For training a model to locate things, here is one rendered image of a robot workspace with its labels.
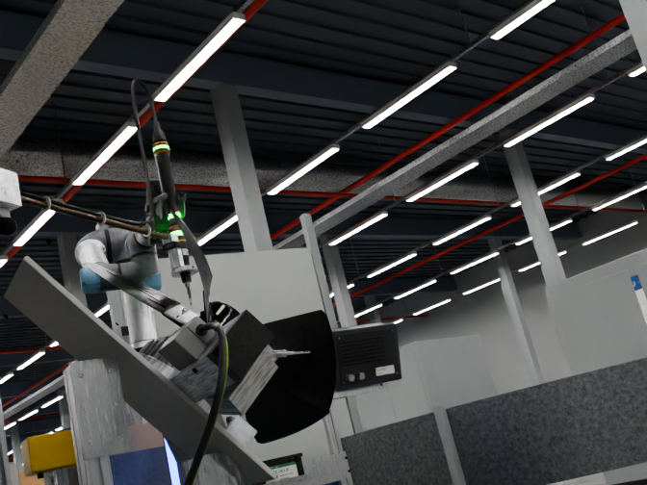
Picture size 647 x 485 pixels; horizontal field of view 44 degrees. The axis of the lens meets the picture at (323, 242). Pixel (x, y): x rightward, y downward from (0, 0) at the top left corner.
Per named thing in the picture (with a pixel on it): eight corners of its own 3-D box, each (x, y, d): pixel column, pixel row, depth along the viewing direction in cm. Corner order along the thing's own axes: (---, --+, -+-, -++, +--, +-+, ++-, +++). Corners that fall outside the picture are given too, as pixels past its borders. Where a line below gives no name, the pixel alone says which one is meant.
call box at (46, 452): (32, 478, 199) (26, 436, 202) (25, 482, 207) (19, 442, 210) (95, 465, 208) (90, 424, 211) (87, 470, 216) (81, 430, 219)
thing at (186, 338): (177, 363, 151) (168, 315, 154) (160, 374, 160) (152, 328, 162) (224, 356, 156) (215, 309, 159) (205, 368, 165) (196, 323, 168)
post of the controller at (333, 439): (335, 453, 246) (321, 391, 251) (330, 455, 248) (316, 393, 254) (343, 451, 248) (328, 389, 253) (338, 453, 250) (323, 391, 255)
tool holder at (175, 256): (184, 267, 199) (176, 230, 201) (161, 275, 201) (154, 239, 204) (204, 270, 207) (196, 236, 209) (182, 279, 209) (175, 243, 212)
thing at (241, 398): (243, 416, 158) (228, 398, 156) (218, 415, 164) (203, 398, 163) (278, 367, 165) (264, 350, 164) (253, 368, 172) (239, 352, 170)
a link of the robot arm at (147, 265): (122, 298, 228) (116, 263, 231) (162, 293, 232) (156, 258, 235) (124, 292, 221) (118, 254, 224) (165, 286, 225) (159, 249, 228)
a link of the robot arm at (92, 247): (67, 229, 262) (79, 265, 217) (101, 225, 266) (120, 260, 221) (70, 264, 265) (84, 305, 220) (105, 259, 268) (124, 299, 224)
